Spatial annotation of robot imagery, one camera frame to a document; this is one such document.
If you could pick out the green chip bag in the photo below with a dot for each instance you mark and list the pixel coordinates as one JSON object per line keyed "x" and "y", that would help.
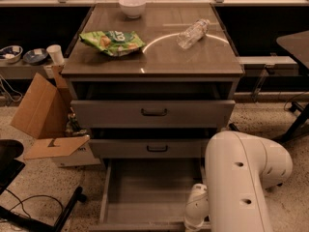
{"x": 113, "y": 43}

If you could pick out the grey bottom drawer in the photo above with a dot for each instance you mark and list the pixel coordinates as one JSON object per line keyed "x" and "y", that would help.
{"x": 147, "y": 195}

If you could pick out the grey drawer cabinet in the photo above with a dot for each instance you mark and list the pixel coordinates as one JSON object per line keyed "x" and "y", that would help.
{"x": 161, "y": 71}

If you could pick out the white paper cup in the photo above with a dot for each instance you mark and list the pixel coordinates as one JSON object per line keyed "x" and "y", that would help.
{"x": 56, "y": 54}

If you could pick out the grey top drawer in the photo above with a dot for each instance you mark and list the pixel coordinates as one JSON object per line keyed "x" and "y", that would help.
{"x": 153, "y": 114}

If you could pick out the black stand base right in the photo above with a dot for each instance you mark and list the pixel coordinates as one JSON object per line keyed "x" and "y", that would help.
{"x": 276, "y": 121}

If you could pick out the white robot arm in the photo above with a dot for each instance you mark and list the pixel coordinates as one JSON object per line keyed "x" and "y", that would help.
{"x": 238, "y": 168}

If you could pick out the blue patterned bowl left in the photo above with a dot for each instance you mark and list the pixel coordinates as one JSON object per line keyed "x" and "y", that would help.
{"x": 11, "y": 54}

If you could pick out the clear plastic water bottle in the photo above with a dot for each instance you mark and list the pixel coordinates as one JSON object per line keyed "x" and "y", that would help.
{"x": 195, "y": 32}

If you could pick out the blue patterned bowl right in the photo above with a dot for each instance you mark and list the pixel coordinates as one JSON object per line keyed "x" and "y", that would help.
{"x": 35, "y": 57}

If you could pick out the white bowl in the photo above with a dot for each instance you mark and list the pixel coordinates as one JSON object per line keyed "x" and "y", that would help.
{"x": 132, "y": 8}

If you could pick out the grey middle drawer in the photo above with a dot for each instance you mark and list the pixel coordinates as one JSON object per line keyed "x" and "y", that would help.
{"x": 148, "y": 148}

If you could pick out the blue patterned bowl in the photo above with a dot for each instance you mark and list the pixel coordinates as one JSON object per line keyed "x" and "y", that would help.
{"x": 35, "y": 57}
{"x": 11, "y": 54}

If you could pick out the grey drawer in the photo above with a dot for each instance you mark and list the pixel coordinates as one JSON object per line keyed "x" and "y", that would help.
{"x": 147, "y": 195}
{"x": 148, "y": 148}
{"x": 153, "y": 114}

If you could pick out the open cardboard box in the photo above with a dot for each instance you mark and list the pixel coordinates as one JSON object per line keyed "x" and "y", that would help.
{"x": 43, "y": 114}

